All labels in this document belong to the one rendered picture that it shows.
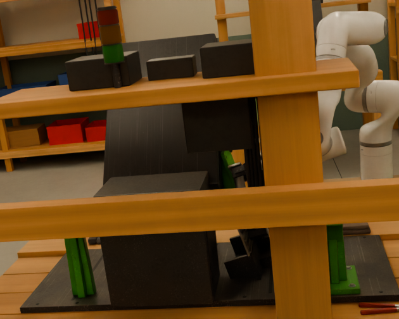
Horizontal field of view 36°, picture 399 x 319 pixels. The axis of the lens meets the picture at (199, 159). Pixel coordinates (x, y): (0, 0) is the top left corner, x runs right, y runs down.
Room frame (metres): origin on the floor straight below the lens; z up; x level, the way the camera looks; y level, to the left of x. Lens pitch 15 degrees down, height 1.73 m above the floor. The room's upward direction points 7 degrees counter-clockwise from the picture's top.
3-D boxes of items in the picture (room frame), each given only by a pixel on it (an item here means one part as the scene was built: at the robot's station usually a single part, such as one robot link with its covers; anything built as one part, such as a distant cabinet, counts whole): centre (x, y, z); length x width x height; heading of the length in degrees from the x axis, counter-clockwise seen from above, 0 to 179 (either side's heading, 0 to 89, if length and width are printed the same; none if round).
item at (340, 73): (1.53, 0.05, 1.52); 0.90 x 0.25 x 0.04; 80
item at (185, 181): (1.67, 0.14, 1.07); 0.30 x 0.18 x 0.34; 80
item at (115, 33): (1.51, 0.18, 1.67); 0.05 x 0.05 x 0.05
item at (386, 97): (2.22, -0.70, 1.24); 0.19 x 0.12 x 0.24; 58
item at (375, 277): (1.79, 0.01, 0.89); 1.10 x 0.42 x 0.02; 80
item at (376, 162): (2.25, -0.67, 1.03); 0.19 x 0.19 x 0.18
